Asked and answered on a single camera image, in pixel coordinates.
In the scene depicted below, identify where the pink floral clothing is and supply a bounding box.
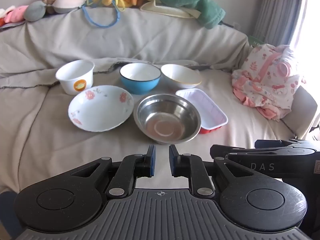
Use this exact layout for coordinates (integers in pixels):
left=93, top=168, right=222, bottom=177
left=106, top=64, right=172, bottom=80
left=231, top=44, right=307, bottom=122

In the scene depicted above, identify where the grey cushion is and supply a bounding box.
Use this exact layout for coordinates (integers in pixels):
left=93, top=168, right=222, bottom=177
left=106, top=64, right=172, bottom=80
left=280, top=85, right=320, bottom=140

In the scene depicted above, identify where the white floral plate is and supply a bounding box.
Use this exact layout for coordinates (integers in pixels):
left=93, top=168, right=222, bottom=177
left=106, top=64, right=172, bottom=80
left=68, top=85, right=134, bottom=132

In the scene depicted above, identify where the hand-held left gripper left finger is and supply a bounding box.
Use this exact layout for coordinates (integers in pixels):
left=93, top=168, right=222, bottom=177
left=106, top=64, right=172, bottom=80
left=67, top=144, right=156, bottom=201

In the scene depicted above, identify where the white and red plastic tray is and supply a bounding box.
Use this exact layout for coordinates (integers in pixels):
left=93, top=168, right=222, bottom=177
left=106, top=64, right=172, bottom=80
left=175, top=88, right=228, bottom=135

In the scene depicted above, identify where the light curtain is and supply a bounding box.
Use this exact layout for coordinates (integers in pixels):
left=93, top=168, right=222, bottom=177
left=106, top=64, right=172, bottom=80
left=252, top=0, right=320, bottom=55

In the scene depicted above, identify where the blue enamel bowl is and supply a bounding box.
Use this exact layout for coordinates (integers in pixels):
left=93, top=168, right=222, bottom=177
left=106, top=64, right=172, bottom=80
left=119, top=62, right=161, bottom=95

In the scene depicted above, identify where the stainless steel bowl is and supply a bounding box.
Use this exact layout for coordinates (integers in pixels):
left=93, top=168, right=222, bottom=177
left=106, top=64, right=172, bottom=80
left=133, top=94, right=202, bottom=145

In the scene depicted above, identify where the grey blanket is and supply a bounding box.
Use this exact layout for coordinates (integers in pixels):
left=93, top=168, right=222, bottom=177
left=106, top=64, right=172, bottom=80
left=0, top=7, right=250, bottom=90

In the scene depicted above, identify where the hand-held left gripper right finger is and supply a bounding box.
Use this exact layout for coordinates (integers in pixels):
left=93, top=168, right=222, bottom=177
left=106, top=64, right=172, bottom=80
left=169, top=144, right=253, bottom=201

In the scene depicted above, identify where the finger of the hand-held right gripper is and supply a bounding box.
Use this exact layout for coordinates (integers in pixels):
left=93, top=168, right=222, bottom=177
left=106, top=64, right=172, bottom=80
left=254, top=139, right=297, bottom=149
left=210, top=144, right=284, bottom=161

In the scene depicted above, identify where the pale round plush cushion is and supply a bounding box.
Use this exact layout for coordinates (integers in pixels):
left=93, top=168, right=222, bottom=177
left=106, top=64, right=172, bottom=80
left=51, top=0, right=85, bottom=13

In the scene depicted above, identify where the white bowl with orange logo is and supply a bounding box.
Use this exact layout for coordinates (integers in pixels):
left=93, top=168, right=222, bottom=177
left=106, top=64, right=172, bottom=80
left=55, top=60, right=95, bottom=95

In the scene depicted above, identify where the white bowl with yellow rim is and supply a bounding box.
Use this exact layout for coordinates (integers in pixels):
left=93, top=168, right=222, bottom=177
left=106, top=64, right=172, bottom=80
left=160, top=64, right=202, bottom=89

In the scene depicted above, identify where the green tag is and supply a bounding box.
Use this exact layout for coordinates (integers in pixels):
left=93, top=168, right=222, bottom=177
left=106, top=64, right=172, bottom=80
left=247, top=35, right=265, bottom=47

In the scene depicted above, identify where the grey plush toy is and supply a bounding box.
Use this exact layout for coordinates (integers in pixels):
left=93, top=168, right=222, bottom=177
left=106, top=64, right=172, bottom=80
left=23, top=0, right=47, bottom=22

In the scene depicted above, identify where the dark blue cloth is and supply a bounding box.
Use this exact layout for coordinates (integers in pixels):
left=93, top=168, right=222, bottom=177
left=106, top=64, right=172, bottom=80
left=0, top=191, right=17, bottom=230

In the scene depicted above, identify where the beige bed sheet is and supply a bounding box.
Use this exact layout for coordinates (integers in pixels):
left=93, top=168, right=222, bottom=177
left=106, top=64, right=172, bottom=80
left=0, top=67, right=295, bottom=193

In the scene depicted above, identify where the cream cloth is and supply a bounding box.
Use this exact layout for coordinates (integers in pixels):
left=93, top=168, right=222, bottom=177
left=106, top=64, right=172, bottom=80
left=140, top=1, right=202, bottom=19

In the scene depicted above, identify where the pink plush toy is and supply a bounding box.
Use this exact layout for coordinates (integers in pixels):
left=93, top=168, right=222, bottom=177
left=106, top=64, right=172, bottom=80
left=0, top=5, right=29, bottom=27

